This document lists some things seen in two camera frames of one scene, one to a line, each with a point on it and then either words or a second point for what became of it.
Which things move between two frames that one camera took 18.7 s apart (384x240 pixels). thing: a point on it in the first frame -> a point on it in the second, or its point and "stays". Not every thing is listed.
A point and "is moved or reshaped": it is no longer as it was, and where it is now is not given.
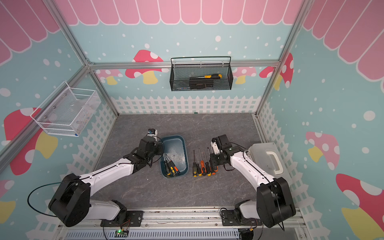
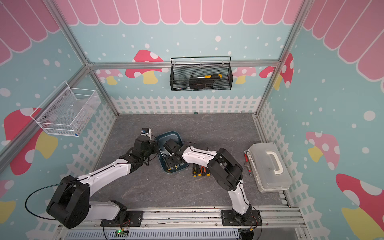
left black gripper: [160, 146] stays
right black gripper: [213, 157] -> [168, 163]
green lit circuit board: [121, 233] stays
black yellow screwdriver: [194, 167] stays
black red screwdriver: [203, 168] stays
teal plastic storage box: [175, 147] is moved or reshaped
